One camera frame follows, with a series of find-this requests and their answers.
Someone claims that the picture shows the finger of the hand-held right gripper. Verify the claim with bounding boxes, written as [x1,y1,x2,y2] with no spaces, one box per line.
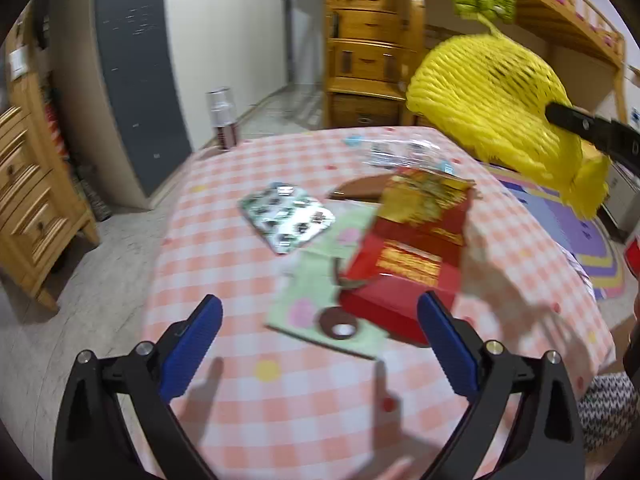
[545,101,640,170]

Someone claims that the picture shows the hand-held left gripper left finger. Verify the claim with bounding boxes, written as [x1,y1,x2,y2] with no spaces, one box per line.
[52,294,224,480]

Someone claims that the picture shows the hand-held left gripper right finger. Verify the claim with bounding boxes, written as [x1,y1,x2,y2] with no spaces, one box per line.
[417,290,587,480]

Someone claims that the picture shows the red gold box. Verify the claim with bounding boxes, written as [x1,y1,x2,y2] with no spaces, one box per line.
[339,169,476,347]

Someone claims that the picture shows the yellow foam net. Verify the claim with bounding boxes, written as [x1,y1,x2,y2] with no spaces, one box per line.
[405,22,612,220]

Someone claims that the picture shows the white nightstand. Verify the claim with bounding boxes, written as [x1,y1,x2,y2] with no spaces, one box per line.
[602,162,640,241]

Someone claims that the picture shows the pink checkered tablecloth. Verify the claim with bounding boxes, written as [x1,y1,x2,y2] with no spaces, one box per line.
[142,125,617,480]

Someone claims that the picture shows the rainbow oval rug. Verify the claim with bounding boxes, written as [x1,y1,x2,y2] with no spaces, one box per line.
[487,165,627,302]

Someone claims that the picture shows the wooden bunk bed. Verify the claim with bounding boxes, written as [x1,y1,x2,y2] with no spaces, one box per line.
[410,0,629,126]

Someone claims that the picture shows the silver pill blister pack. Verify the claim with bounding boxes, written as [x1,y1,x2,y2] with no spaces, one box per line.
[237,182,336,256]

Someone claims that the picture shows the grey houndstooth pants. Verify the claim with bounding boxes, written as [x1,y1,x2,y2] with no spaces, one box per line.
[575,374,640,456]

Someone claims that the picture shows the brown cardboard piece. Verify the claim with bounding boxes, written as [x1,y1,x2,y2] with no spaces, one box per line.
[326,175,396,204]

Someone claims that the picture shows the clear plastic wrapper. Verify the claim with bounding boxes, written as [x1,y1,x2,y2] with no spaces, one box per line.
[362,139,457,177]

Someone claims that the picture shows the wooden cabinet with drawers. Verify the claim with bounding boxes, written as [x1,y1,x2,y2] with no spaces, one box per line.
[0,10,101,311]

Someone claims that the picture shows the wooden stair drawers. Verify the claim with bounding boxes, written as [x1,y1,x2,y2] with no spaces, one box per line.
[322,0,427,129]

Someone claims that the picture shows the white wardrobe with round holes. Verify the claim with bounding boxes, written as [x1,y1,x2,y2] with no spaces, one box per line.
[50,0,292,211]

